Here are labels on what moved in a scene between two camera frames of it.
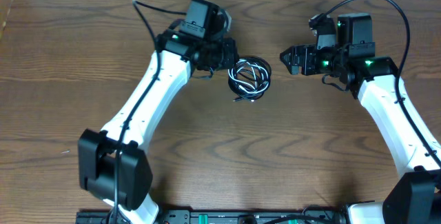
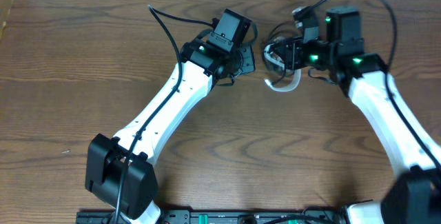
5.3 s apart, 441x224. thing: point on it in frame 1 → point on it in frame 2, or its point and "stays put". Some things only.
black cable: (249, 78) → (270, 39)
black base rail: (228, 216) stays put
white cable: (253, 78) → (278, 88)
